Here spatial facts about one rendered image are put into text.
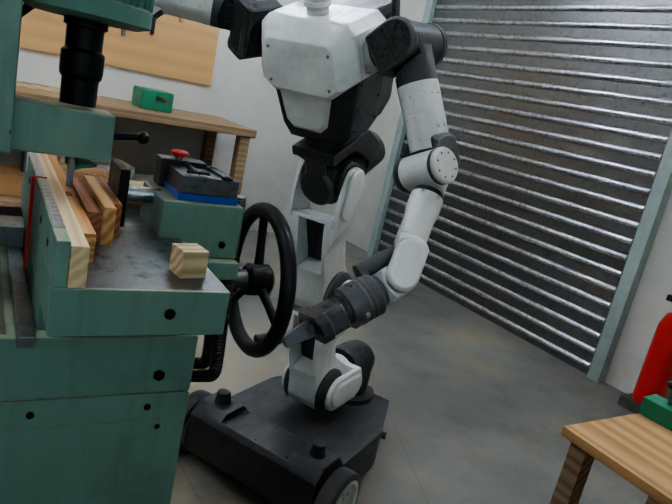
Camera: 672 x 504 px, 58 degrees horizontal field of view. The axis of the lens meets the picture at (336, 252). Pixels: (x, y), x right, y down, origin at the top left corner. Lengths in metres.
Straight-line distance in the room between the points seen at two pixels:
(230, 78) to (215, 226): 3.67
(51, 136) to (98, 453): 0.45
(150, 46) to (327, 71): 3.09
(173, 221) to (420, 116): 0.59
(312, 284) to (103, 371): 0.93
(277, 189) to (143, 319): 4.22
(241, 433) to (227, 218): 0.96
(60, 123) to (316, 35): 0.64
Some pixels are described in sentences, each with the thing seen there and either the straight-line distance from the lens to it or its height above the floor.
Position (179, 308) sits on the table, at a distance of 0.78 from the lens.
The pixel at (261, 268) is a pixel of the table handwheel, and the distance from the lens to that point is 1.13.
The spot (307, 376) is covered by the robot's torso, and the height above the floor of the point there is 0.34.
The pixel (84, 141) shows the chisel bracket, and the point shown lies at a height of 1.03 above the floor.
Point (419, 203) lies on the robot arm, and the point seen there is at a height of 0.99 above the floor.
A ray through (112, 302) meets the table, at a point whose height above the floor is 0.88.
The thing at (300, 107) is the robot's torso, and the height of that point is 1.12.
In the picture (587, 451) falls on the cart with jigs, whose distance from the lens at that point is 1.60.
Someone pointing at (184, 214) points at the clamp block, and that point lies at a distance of 0.99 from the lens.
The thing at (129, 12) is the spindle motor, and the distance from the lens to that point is 0.93.
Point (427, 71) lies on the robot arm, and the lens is 1.34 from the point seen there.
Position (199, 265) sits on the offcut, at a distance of 0.82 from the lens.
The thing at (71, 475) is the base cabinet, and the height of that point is 0.59.
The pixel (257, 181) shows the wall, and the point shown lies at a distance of 4.86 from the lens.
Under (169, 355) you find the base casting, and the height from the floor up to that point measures 0.77.
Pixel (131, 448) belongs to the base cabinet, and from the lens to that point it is 0.97.
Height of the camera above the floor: 1.17
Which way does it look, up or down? 14 degrees down
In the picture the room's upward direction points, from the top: 13 degrees clockwise
